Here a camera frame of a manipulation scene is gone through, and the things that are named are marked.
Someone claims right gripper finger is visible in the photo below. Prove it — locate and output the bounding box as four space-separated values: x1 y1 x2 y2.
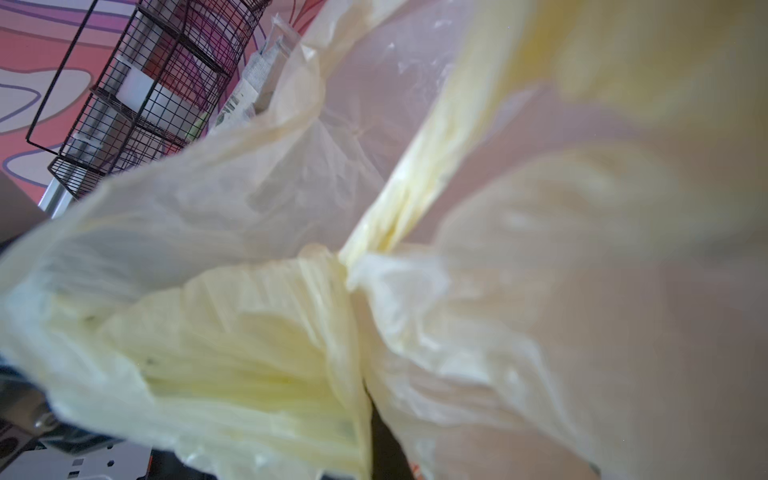
365 386 415 480

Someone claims cream plastic grocery bag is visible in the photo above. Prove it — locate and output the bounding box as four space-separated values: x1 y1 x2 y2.
1 1 767 479

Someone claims leaf print canvas tote bag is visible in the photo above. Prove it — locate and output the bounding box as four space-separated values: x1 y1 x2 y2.
208 15 300 135

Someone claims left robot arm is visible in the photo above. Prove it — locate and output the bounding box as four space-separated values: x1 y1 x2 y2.
1 360 212 480

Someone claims black wire basket left wall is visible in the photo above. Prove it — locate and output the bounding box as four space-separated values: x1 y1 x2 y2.
47 1 270 199

